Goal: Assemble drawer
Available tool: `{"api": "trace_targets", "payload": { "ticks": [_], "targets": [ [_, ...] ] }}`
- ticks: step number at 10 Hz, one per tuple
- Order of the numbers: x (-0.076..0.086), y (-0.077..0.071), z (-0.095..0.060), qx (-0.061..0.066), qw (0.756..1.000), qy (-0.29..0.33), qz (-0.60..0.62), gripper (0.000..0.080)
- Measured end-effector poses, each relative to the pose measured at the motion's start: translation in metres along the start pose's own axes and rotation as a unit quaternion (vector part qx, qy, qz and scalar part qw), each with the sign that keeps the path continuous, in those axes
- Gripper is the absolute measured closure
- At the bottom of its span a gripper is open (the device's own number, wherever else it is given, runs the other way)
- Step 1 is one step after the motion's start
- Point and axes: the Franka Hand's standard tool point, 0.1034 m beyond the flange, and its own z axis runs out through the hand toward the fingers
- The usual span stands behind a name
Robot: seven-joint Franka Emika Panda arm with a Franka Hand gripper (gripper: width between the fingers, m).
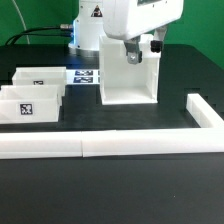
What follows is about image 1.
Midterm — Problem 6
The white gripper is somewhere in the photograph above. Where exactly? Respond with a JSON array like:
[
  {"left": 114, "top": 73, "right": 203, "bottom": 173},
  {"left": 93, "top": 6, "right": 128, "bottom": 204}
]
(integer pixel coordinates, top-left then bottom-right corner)
[{"left": 103, "top": 0, "right": 184, "bottom": 64}]

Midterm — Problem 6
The white drawer cabinet box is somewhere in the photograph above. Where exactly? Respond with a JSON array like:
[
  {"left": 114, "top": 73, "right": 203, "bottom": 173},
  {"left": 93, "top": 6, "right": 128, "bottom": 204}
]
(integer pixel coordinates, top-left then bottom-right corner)
[{"left": 99, "top": 34, "right": 161, "bottom": 105}]

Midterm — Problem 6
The white front drawer tray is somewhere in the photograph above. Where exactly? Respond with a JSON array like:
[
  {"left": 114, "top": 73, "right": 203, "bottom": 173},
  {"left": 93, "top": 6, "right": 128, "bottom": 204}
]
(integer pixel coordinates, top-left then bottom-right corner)
[{"left": 0, "top": 85, "right": 62, "bottom": 124}]

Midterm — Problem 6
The white drawer tray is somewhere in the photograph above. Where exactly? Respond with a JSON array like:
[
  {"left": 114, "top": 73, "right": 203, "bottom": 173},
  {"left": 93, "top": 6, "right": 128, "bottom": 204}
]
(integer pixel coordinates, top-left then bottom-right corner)
[
  {"left": 0, "top": 85, "right": 62, "bottom": 124},
  {"left": 12, "top": 67, "right": 66, "bottom": 96}
]

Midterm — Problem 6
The white rear drawer tray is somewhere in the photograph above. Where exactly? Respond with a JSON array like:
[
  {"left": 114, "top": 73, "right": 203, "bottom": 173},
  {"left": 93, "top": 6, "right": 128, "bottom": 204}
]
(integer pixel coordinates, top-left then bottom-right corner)
[{"left": 12, "top": 67, "right": 66, "bottom": 96}]

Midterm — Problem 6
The white sheet with markers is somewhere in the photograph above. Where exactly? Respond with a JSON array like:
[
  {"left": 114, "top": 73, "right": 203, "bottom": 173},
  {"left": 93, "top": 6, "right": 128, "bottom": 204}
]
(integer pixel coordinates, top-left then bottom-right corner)
[{"left": 66, "top": 69, "right": 100, "bottom": 85}]

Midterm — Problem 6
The white L-shaped fence bar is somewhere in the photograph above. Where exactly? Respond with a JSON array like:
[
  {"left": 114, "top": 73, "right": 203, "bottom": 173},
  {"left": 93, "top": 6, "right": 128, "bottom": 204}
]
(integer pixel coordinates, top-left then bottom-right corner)
[{"left": 82, "top": 93, "right": 224, "bottom": 157}]

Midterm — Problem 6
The white front fence bar left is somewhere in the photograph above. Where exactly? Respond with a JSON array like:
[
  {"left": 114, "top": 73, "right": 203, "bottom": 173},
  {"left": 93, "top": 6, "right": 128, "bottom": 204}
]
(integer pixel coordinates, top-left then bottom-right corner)
[{"left": 0, "top": 132, "right": 83, "bottom": 159}]

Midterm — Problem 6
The black cable bundle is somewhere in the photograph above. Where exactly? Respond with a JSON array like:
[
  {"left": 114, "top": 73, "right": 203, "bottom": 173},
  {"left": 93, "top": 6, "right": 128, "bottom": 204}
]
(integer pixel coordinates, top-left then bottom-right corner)
[{"left": 4, "top": 23, "right": 75, "bottom": 46}]

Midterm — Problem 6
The thin white cable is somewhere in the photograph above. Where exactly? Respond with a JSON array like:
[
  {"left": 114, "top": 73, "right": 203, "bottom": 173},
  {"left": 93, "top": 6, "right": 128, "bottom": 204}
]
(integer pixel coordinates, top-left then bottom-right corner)
[{"left": 11, "top": 0, "right": 31, "bottom": 45}]

